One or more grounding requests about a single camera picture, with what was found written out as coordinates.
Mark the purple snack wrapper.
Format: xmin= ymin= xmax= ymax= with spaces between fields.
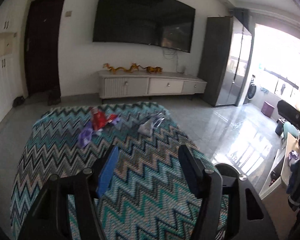
xmin=77 ymin=117 xmax=120 ymax=148

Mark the red snack wrapper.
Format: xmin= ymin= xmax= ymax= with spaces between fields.
xmin=90 ymin=107 xmax=119 ymax=131

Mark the white round trash bin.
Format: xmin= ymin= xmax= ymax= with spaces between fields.
xmin=215 ymin=163 xmax=239 ymax=178

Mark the purple square stool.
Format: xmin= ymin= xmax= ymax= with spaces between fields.
xmin=261 ymin=101 xmax=275 ymax=118

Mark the purple bag on table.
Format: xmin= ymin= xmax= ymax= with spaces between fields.
xmin=288 ymin=150 xmax=299 ymax=163

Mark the washing machine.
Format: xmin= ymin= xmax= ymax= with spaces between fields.
xmin=243 ymin=75 xmax=257 ymax=104

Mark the beige coffee table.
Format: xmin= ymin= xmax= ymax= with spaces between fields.
xmin=259 ymin=133 xmax=300 ymax=200

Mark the zigzag patterned tablecloth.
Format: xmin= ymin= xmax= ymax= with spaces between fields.
xmin=10 ymin=102 xmax=212 ymax=239

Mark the grey steel refrigerator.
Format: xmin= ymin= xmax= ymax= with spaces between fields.
xmin=198 ymin=16 xmax=252 ymax=106

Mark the white crumpled plastic wrapper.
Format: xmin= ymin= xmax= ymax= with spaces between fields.
xmin=138 ymin=113 xmax=165 ymax=137

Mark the golden tiger figurine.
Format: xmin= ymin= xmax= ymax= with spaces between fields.
xmin=145 ymin=66 xmax=162 ymax=74

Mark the white TV cabinet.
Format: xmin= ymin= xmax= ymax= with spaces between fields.
xmin=98 ymin=70 xmax=207 ymax=100

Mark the golden dragon figurine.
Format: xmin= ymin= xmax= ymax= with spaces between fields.
xmin=103 ymin=63 xmax=145 ymax=74

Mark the dark brown entrance door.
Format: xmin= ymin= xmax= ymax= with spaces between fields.
xmin=24 ymin=0 xmax=64 ymax=100

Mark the white wall cabinet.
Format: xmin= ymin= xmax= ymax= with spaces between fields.
xmin=0 ymin=4 xmax=22 ymax=123

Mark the wall mounted black television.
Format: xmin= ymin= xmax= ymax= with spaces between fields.
xmin=93 ymin=0 xmax=196 ymax=53

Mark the wall light switch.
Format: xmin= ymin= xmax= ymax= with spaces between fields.
xmin=65 ymin=11 xmax=72 ymax=17

